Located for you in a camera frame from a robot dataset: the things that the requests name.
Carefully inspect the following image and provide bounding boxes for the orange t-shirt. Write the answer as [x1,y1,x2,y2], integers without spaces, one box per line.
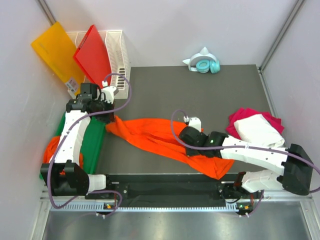
[105,116,235,180]
[42,136,84,169]

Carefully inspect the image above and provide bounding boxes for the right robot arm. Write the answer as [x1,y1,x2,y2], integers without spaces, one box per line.
[178,126,313,198]

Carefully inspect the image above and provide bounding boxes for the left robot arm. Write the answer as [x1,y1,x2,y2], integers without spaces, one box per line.
[40,82,118,199]

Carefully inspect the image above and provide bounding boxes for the green plastic bin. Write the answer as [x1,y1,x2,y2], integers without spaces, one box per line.
[54,113,106,174]

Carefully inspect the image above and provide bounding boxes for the red folder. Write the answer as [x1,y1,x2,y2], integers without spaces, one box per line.
[73,24,112,88]

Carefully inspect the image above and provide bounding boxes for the orange t-shirt in bin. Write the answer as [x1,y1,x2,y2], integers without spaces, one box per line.
[42,136,84,169]

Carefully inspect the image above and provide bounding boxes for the magenta folded t-shirt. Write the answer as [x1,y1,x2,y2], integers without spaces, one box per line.
[226,107,285,137]

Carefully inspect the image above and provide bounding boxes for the white folded t-shirt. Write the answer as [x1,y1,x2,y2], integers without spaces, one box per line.
[233,114,285,148]

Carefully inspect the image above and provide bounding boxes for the white file organizer basket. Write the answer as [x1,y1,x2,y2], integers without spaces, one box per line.
[65,30,131,101]

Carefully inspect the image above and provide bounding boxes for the yellow folder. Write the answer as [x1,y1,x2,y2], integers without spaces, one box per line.
[31,22,85,96]

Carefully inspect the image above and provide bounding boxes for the teal cat-ear headphones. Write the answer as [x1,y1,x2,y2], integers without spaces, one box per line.
[182,47,221,74]

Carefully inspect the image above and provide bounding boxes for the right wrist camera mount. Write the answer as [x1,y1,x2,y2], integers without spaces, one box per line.
[183,116,202,132]

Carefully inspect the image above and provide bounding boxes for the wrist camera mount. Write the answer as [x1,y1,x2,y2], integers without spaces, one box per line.
[101,81,119,104]
[183,116,202,132]

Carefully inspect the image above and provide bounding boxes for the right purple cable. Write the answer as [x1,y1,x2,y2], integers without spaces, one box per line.
[170,109,320,218]

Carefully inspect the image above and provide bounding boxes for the purple cable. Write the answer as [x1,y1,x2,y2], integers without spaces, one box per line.
[46,73,133,218]
[170,109,320,218]

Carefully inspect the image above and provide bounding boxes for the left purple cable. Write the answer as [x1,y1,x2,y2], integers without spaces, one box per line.
[46,73,133,218]

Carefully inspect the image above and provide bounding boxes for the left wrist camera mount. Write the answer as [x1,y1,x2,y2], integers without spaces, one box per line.
[101,81,119,104]

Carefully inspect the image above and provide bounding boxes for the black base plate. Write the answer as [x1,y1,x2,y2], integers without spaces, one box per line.
[84,172,266,207]

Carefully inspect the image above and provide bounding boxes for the aluminium frame rail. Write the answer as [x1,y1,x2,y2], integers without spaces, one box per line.
[50,190,312,216]

